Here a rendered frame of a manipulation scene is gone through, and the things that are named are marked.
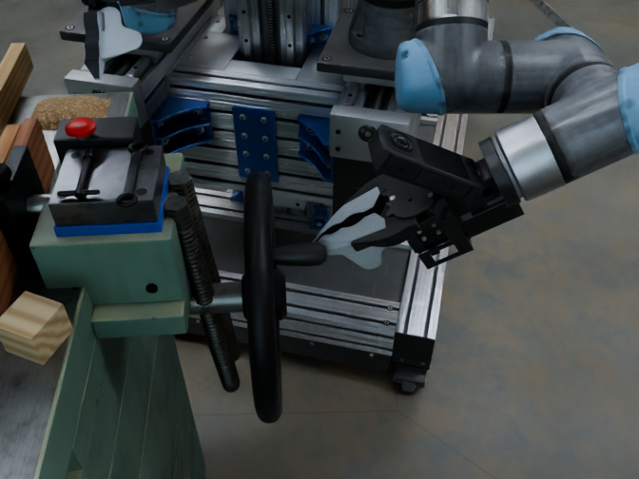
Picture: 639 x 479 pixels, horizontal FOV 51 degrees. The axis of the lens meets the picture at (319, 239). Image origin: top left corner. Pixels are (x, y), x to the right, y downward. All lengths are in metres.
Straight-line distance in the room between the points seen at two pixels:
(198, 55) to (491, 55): 0.83
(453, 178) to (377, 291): 0.99
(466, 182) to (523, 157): 0.06
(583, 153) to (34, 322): 0.51
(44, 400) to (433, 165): 0.40
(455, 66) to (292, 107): 0.65
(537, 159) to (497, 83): 0.10
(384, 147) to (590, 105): 0.19
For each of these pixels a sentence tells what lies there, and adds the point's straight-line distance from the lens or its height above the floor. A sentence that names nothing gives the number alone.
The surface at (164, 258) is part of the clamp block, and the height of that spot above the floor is 0.93.
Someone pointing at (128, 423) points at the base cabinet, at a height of 0.67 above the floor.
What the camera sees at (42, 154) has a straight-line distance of 0.83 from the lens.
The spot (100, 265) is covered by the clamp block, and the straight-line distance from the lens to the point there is 0.68.
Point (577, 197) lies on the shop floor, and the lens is 2.32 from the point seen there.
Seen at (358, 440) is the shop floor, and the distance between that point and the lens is 1.61.
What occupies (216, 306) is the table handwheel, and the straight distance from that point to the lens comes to 0.77.
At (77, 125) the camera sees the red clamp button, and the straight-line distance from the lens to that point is 0.70.
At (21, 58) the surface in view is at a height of 0.93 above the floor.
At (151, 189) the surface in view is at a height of 1.00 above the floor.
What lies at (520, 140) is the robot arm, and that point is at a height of 1.04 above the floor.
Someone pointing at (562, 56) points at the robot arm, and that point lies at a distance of 0.73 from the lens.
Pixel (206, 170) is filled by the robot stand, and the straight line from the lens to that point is 1.47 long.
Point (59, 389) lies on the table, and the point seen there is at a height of 0.90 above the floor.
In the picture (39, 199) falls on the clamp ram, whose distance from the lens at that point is 0.73.
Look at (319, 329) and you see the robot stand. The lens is 1.54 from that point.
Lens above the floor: 1.40
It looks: 44 degrees down
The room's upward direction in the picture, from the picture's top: straight up
